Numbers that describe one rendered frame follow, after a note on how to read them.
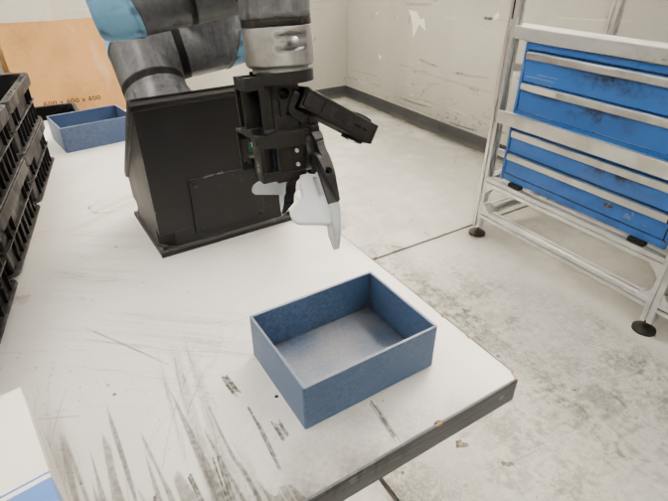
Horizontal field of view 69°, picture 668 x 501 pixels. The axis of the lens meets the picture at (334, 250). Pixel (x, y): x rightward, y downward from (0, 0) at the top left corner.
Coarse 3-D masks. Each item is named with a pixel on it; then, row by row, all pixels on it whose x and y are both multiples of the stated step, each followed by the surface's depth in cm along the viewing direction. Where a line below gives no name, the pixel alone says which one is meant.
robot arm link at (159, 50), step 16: (176, 32) 88; (112, 48) 87; (128, 48) 86; (144, 48) 86; (160, 48) 87; (176, 48) 88; (112, 64) 89; (128, 64) 86; (144, 64) 86; (160, 64) 87; (176, 64) 90
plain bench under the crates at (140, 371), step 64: (64, 192) 113; (128, 192) 113; (64, 256) 90; (128, 256) 90; (192, 256) 90; (256, 256) 90; (320, 256) 90; (64, 320) 74; (128, 320) 74; (192, 320) 74; (448, 320) 74; (0, 384) 63; (64, 384) 63; (128, 384) 63; (192, 384) 63; (256, 384) 63; (448, 384) 63; (512, 384) 64; (64, 448) 55; (128, 448) 55; (192, 448) 55; (256, 448) 55; (320, 448) 55; (384, 448) 55
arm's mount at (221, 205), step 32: (160, 96) 77; (192, 96) 79; (224, 96) 82; (128, 128) 80; (160, 128) 79; (192, 128) 82; (224, 128) 85; (128, 160) 91; (160, 160) 81; (192, 160) 84; (224, 160) 88; (160, 192) 84; (192, 192) 87; (224, 192) 90; (160, 224) 86; (192, 224) 90; (224, 224) 93; (256, 224) 98
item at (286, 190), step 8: (296, 176) 63; (256, 184) 63; (264, 184) 64; (272, 184) 64; (280, 184) 65; (288, 184) 64; (256, 192) 64; (264, 192) 65; (272, 192) 66; (280, 192) 66; (288, 192) 65; (280, 200) 68; (288, 200) 67; (280, 208) 68; (288, 208) 68
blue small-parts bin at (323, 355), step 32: (352, 288) 72; (384, 288) 71; (256, 320) 65; (288, 320) 68; (320, 320) 72; (352, 320) 74; (384, 320) 73; (416, 320) 66; (256, 352) 66; (288, 352) 68; (320, 352) 68; (352, 352) 68; (384, 352) 59; (416, 352) 63; (288, 384) 58; (320, 384) 55; (352, 384) 58; (384, 384) 62; (320, 416) 58
